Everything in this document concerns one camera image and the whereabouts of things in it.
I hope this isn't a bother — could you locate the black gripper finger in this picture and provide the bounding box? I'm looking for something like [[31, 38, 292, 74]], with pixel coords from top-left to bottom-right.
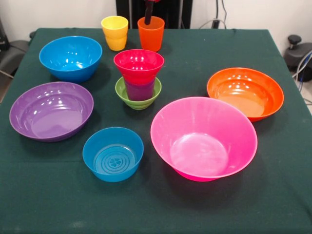
[[144, 1, 154, 25]]

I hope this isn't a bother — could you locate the red plastic bowl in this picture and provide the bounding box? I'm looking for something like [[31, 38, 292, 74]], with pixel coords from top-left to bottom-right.
[[113, 49, 165, 85]]

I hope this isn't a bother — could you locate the purple plastic cup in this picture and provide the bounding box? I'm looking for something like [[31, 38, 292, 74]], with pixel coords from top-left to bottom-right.
[[124, 79, 156, 101]]

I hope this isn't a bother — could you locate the pink plastic bowl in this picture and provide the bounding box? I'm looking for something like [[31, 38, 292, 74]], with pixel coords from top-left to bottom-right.
[[150, 97, 258, 182]]

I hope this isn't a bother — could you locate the orange plastic cup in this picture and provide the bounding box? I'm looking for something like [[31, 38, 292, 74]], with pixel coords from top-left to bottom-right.
[[137, 16, 165, 53]]

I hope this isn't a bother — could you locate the yellow plastic cup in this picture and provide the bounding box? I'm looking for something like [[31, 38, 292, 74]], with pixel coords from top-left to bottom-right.
[[100, 15, 129, 52]]

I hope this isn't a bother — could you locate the green plastic bowl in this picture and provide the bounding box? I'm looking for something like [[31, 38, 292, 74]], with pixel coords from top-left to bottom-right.
[[115, 76, 162, 110]]

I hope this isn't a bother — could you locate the large blue plastic bowl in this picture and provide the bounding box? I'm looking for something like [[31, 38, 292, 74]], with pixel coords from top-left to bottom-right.
[[39, 36, 103, 84]]

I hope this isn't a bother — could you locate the orange plastic bowl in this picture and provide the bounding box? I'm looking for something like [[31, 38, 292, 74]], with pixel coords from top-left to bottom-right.
[[207, 67, 285, 123]]

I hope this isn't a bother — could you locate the purple plastic bowl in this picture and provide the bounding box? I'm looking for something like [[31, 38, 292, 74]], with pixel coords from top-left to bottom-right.
[[9, 81, 95, 143]]

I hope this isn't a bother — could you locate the black chair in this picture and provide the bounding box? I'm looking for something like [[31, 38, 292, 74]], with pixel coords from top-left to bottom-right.
[[0, 18, 37, 78]]

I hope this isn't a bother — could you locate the small blue plastic bowl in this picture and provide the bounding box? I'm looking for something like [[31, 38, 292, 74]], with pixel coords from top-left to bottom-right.
[[82, 126, 145, 183]]

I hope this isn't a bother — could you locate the dark green tablecloth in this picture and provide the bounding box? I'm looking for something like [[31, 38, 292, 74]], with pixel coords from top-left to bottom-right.
[[0, 27, 312, 234]]

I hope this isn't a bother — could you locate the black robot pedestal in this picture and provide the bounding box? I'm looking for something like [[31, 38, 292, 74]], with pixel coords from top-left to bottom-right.
[[116, 0, 193, 29]]

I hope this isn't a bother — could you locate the white cable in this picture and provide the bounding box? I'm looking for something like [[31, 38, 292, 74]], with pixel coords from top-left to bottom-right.
[[198, 19, 215, 29]]

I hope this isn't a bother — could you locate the black cable with plug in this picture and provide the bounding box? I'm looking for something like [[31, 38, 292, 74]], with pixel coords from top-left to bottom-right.
[[211, 0, 228, 30]]

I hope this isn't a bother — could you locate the grey and blue cable bundle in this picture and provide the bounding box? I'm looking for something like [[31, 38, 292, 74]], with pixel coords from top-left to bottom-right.
[[292, 50, 312, 85]]

